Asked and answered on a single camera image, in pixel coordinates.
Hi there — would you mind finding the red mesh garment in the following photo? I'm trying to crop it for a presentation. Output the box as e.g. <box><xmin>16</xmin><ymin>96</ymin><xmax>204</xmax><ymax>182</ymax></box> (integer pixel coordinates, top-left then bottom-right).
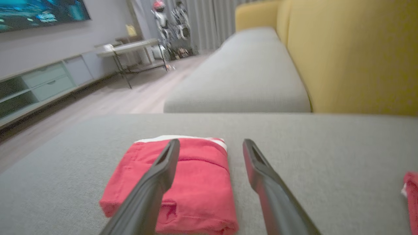
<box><xmin>401</xmin><ymin>171</ymin><xmax>418</xmax><ymax>235</ymax></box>

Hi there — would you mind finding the white robot with red hat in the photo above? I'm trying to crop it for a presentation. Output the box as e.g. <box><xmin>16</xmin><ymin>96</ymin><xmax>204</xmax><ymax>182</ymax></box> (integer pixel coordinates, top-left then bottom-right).
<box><xmin>151</xmin><ymin>0</ymin><xmax>172</xmax><ymax>61</ymax></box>

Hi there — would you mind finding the grey curtain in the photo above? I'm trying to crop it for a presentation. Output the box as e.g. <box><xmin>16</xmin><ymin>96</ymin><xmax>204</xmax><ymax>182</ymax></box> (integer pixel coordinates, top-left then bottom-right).
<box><xmin>163</xmin><ymin>0</ymin><xmax>262</xmax><ymax>55</ymax></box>

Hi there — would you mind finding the wall television screen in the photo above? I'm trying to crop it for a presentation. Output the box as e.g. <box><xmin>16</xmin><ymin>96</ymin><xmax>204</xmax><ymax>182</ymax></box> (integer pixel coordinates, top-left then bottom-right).
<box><xmin>0</xmin><ymin>0</ymin><xmax>91</xmax><ymax>33</ymax></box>

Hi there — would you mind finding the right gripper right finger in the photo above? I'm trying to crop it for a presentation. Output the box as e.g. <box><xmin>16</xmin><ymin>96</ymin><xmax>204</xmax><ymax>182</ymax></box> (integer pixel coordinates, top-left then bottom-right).
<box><xmin>242</xmin><ymin>139</ymin><xmax>322</xmax><ymax>235</ymax></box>

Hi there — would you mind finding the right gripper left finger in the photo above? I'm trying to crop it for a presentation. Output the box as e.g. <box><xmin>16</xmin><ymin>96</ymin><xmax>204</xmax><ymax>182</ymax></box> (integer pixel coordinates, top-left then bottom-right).
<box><xmin>100</xmin><ymin>139</ymin><xmax>181</xmax><ymax>235</ymax></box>

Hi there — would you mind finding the grey sofa seat cushion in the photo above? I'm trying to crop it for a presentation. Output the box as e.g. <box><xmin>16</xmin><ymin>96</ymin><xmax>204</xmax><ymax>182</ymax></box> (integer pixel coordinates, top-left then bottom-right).
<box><xmin>163</xmin><ymin>27</ymin><xmax>311</xmax><ymax>114</ymax></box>

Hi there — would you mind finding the white robot with black head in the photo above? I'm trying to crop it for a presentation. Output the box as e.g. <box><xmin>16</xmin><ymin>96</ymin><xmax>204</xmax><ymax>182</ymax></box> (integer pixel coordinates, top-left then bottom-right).
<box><xmin>170</xmin><ymin>0</ymin><xmax>200</xmax><ymax>60</ymax></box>

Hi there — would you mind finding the grey table with black legs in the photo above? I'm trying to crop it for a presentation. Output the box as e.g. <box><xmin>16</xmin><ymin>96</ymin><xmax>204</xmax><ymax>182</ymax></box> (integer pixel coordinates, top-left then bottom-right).
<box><xmin>95</xmin><ymin>38</ymin><xmax>169</xmax><ymax>89</ymax></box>

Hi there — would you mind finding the red shirt with white sleeves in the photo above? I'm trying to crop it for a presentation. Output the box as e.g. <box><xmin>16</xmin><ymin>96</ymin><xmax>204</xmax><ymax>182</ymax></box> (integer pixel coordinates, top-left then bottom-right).
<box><xmin>99</xmin><ymin>135</ymin><xmax>239</xmax><ymax>235</ymax></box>

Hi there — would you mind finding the large grey sofa chaise cushion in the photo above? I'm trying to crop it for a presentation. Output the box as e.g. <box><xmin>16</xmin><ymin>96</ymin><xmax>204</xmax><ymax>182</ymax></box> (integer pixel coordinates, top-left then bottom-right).
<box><xmin>0</xmin><ymin>113</ymin><xmax>418</xmax><ymax>235</ymax></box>

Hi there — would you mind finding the yellow sofa armrest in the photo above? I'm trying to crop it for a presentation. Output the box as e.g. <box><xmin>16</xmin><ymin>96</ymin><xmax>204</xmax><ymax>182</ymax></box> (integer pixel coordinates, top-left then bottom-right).
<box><xmin>234</xmin><ymin>0</ymin><xmax>283</xmax><ymax>32</ymax></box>

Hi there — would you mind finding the grey television console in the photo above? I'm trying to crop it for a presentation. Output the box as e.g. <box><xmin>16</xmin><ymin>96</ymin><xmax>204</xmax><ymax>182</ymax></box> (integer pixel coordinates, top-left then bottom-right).
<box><xmin>0</xmin><ymin>49</ymin><xmax>123</xmax><ymax>131</ymax></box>

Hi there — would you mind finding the yellow sofa backrest cushion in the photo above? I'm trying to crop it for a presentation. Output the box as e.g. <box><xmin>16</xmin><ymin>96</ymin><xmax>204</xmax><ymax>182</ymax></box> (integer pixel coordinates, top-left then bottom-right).
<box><xmin>277</xmin><ymin>0</ymin><xmax>418</xmax><ymax>116</ymax></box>

